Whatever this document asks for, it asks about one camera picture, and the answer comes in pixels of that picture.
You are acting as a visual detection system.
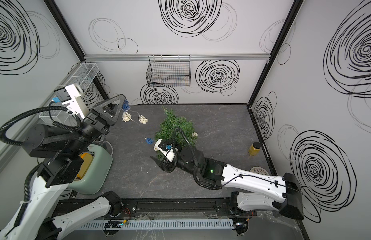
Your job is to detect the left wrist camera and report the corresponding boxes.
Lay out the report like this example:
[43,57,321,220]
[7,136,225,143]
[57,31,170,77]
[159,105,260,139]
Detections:
[53,83,89,120]

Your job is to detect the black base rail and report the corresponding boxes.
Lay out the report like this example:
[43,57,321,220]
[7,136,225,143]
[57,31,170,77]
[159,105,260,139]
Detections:
[52,198,235,217]

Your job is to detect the orange toast slice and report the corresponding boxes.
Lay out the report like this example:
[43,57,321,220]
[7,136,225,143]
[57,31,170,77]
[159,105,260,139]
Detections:
[75,153,94,180]

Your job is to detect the yellow juice bottle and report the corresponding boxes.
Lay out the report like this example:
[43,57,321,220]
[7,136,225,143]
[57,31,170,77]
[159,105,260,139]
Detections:
[248,142,262,156]

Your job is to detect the small green christmas tree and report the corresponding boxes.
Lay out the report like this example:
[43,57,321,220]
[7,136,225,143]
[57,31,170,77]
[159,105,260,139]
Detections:
[154,107,198,160]

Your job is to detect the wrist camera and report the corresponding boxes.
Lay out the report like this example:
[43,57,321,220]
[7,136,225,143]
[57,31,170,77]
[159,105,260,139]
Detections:
[153,139,175,163]
[53,83,89,120]

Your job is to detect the black corner frame post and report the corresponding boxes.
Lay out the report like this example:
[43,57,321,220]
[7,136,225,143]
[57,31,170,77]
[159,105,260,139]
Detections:
[43,0,110,108]
[248,0,304,108]

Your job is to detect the black wire basket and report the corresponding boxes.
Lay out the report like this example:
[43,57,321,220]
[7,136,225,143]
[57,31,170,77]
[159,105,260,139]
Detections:
[145,60,191,87]

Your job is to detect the black corner frame post left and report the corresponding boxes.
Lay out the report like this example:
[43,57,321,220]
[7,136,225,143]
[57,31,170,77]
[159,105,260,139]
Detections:
[43,0,110,108]

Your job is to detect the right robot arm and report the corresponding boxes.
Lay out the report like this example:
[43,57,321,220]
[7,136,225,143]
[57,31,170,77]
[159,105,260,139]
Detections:
[151,127,305,220]

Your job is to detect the white slotted cable duct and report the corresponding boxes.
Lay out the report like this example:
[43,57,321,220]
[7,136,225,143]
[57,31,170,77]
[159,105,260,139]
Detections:
[78,219,234,231]

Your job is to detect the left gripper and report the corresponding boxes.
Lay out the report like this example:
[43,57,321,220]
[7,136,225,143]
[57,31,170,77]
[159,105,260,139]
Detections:
[68,97,124,159]

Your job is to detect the white woven round trivet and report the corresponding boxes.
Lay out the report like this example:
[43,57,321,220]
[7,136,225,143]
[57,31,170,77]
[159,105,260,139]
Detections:
[250,166,270,176]

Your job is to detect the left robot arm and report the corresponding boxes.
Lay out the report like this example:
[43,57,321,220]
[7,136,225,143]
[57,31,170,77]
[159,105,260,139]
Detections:
[0,94,125,240]

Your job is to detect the black corner frame post right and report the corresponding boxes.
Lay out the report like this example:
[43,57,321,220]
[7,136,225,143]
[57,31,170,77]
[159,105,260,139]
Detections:
[248,0,304,108]

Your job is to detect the white wire shelf basket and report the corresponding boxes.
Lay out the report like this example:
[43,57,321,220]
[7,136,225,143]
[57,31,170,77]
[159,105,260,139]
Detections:
[51,63,101,120]

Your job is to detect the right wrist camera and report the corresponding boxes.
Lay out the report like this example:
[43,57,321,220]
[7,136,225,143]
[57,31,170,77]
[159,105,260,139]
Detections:
[153,139,175,163]

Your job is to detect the aluminium wall rail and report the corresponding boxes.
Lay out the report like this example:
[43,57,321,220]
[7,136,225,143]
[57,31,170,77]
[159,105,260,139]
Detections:
[84,53,271,62]

